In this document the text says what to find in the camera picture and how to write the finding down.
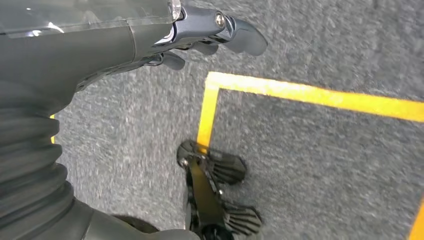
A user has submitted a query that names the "black robot foot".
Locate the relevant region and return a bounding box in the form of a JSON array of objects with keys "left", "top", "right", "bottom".
[{"left": 176, "top": 139, "right": 263, "bottom": 240}]

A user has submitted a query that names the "yellow floor tape rectangle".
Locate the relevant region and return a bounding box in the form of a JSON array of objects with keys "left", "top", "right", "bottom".
[
  {"left": 49, "top": 114, "right": 56, "bottom": 144},
  {"left": 197, "top": 71, "right": 424, "bottom": 240}
]

